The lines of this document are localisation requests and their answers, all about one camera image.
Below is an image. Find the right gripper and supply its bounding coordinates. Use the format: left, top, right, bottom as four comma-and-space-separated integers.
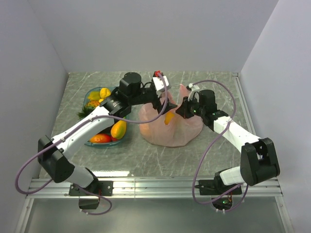
176, 95, 206, 119

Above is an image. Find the orange peach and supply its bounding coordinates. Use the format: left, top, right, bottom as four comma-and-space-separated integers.
164, 112, 175, 125

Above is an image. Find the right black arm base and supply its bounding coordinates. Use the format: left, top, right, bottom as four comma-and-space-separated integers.
194, 178, 242, 211

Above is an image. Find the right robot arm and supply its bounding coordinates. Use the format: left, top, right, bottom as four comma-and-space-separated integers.
176, 85, 280, 194

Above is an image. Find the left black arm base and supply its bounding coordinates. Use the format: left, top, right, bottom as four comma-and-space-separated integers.
69, 180, 114, 211

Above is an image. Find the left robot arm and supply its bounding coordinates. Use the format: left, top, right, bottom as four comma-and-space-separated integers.
38, 71, 176, 195

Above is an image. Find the orange mango at tray bottom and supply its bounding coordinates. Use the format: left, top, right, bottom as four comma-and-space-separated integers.
110, 120, 127, 140

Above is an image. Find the teal plastic fruit tray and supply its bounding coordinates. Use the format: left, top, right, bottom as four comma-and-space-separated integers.
82, 87, 127, 148

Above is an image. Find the small yellow knobbly fruit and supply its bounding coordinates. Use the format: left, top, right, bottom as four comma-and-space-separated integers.
100, 87, 111, 100

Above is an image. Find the red orange long fruit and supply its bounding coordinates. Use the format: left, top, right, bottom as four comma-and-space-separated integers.
89, 133, 112, 144

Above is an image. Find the yellow star fruit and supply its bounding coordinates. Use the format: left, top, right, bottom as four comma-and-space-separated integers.
87, 91, 101, 101

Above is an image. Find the orange pineapple body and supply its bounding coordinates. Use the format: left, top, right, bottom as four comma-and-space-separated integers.
85, 100, 100, 109

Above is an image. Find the green pineapple crown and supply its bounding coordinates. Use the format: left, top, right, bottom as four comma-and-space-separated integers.
77, 107, 94, 120

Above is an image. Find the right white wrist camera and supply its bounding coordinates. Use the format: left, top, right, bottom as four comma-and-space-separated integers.
186, 83, 200, 101

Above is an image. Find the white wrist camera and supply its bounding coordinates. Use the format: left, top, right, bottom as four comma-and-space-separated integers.
186, 83, 200, 101
152, 70, 171, 92

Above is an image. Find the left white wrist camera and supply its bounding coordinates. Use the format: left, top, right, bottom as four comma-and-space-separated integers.
152, 70, 171, 92

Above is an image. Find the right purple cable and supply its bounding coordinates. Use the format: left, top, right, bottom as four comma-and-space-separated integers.
191, 80, 249, 212

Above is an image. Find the aluminium mounting rail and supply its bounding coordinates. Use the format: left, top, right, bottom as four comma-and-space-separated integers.
27, 177, 283, 199

